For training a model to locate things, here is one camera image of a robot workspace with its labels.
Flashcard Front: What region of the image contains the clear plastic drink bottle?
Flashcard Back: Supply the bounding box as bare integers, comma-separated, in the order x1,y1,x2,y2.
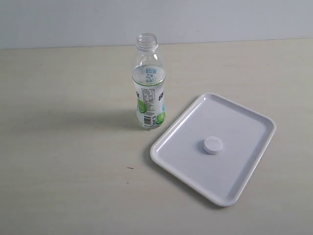
132,33,166,130

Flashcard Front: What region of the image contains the white bottle cap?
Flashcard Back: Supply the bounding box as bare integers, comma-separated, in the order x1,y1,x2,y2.
202,136,223,155

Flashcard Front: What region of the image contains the white rectangular plastic tray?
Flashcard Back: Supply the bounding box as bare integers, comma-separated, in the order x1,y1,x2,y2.
150,93,276,207

